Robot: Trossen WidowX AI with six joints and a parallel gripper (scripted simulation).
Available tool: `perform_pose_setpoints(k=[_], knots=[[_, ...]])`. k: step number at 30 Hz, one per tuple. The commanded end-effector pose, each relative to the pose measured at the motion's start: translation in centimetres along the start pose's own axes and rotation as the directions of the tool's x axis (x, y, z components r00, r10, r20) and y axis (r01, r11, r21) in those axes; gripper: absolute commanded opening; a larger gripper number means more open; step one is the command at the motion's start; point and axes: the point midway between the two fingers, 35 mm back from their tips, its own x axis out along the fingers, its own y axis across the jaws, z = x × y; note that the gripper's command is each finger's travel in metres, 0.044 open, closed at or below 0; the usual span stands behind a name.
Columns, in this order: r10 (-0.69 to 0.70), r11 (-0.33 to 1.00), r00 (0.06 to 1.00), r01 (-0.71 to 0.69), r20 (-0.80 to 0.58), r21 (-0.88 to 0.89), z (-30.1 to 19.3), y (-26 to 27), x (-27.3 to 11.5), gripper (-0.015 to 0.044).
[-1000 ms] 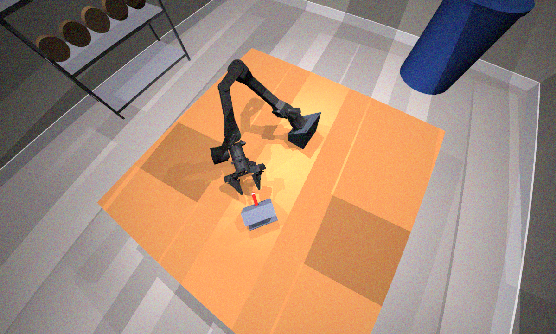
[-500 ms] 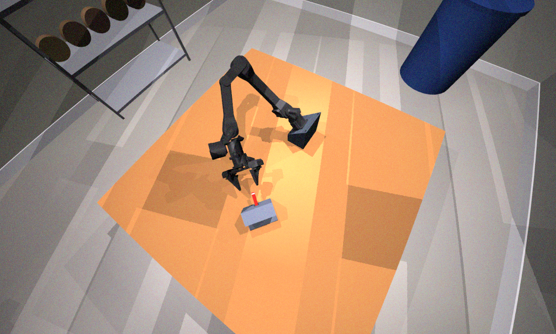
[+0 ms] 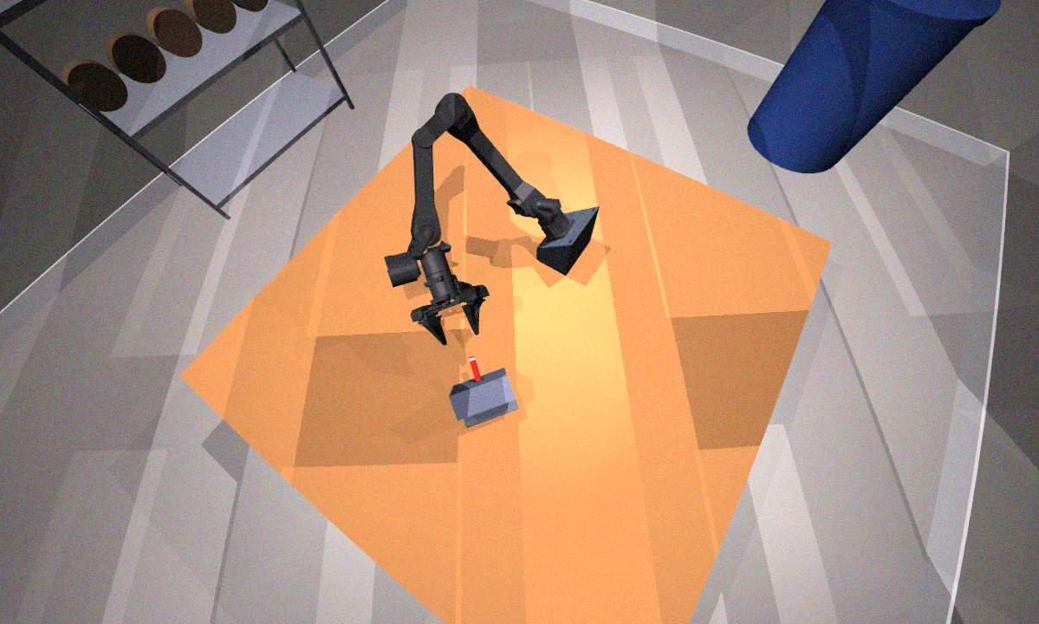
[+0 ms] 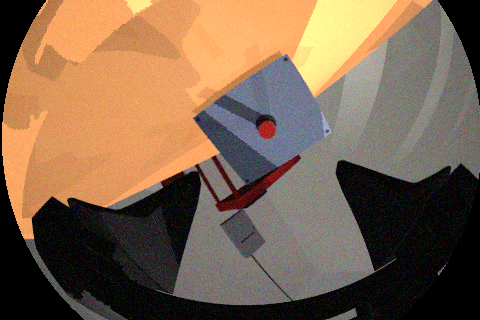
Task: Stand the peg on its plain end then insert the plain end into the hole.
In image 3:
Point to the grey sloped panel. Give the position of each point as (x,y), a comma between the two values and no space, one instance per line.
(476,402)

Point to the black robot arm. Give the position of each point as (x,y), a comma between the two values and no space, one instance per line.
(454,115)

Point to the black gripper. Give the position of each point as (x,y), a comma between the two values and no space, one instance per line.
(443,289)

